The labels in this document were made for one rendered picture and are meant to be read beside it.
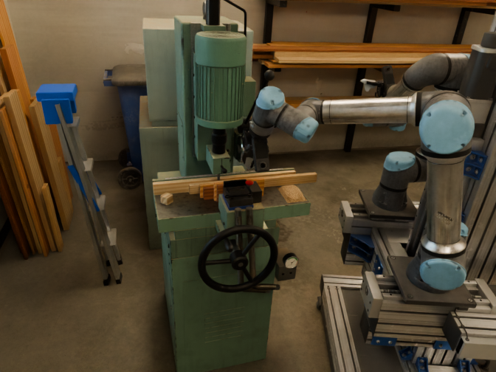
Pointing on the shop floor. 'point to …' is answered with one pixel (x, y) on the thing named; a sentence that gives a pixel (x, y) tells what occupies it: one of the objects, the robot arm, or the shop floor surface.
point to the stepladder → (81, 172)
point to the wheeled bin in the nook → (131, 80)
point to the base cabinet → (215, 313)
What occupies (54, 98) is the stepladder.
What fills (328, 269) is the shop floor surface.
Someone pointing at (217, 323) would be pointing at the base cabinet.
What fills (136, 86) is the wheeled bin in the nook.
